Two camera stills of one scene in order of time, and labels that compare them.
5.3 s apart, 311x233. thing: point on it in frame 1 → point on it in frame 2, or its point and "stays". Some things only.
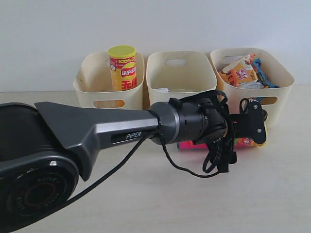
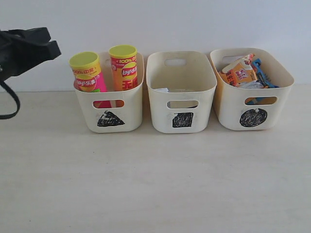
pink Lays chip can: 238,142 → 88,75
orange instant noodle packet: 240,72 stays
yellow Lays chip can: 123,67 stays
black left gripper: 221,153 → 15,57
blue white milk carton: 162,90 stays
